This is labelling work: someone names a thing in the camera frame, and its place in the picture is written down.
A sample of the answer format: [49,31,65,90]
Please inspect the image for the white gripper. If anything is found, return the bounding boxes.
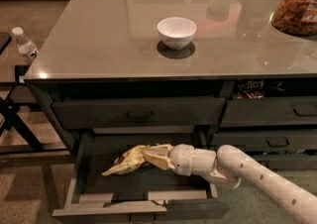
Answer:
[143,144,195,176]

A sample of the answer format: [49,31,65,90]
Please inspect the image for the brown sea salt chip bag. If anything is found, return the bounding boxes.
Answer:
[102,145,150,176]

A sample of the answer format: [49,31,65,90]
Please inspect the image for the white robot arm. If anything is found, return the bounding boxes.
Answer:
[144,144,317,224]

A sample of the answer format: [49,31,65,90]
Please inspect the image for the open grey middle drawer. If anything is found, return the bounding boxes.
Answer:
[53,133,229,224]

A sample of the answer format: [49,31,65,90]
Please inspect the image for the grey top left drawer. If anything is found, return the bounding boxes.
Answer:
[52,96,225,129]

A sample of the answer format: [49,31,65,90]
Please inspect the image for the snack packets in drawer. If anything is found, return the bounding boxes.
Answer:
[236,79,285,99]

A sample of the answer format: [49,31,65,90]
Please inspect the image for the grey top right drawer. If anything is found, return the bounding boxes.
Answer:
[221,96,317,128]

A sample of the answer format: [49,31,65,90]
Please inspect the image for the grey middle right drawer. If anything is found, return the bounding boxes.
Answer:
[211,129,317,152]

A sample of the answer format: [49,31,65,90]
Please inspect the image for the dark grey cabinet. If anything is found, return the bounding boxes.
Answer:
[23,0,317,224]

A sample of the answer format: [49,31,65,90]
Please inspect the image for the white ceramic bowl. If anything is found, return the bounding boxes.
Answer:
[157,17,197,50]

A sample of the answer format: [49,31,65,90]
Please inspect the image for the black side table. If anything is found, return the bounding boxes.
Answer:
[1,32,65,154]

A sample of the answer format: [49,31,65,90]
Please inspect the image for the clear plastic water bottle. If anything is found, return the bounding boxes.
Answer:
[12,27,39,64]

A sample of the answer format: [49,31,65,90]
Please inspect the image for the clear jar of snacks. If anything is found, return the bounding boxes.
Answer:
[271,0,317,37]

